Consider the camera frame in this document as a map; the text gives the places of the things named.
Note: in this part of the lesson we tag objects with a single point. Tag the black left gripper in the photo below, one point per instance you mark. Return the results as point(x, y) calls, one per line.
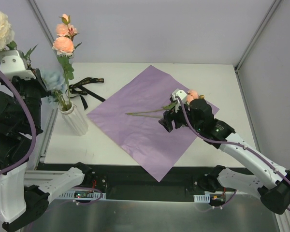
point(24, 85)

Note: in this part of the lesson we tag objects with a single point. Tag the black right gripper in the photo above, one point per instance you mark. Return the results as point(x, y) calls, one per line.
point(173, 118)

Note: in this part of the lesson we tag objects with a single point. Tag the pink artificial flower stem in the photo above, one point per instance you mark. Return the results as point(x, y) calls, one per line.
point(150, 113)

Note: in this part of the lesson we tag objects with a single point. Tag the blue artificial flower stem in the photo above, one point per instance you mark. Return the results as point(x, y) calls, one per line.
point(56, 86)

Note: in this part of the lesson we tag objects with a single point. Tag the purple tissue paper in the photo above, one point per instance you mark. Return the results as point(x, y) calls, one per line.
point(118, 139)

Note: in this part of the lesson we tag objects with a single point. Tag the orange artificial flower stem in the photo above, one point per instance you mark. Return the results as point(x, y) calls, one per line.
point(193, 95)

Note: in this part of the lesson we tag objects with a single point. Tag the black ribbon gold lettering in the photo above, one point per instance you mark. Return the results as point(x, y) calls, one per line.
point(79, 90)

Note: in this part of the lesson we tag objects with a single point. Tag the peach artificial flower stem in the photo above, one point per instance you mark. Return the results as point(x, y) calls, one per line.
point(64, 47)

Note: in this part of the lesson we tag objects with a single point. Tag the white pink flower stem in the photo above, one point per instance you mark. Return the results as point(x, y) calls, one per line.
point(8, 45)

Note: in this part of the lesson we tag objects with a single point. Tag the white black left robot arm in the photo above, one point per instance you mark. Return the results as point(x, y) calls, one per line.
point(20, 123)

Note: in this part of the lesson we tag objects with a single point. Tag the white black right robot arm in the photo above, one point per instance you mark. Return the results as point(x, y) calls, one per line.
point(268, 181)

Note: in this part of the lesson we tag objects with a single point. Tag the white ribbed vase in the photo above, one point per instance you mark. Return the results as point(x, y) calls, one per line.
point(74, 119)

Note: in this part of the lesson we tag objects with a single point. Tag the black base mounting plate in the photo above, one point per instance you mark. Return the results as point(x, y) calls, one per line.
point(134, 183)

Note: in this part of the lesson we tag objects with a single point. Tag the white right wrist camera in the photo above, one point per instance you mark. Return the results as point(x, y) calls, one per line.
point(177, 95)

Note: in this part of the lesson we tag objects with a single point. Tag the aluminium left corner post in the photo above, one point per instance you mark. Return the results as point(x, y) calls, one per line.
point(45, 56)

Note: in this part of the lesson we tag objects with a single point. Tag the aluminium corner post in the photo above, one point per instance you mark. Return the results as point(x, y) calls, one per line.
point(258, 33)
point(45, 56)

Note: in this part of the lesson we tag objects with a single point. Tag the white right cable duct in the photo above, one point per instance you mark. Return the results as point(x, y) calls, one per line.
point(205, 198)

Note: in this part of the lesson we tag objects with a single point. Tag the white cable duct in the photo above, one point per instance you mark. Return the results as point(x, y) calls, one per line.
point(81, 195)
point(205, 198)

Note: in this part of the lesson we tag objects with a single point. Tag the white left cable duct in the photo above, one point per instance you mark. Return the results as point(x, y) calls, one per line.
point(81, 195)

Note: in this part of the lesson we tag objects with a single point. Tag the aluminium right corner post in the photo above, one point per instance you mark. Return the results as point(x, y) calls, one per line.
point(258, 33)

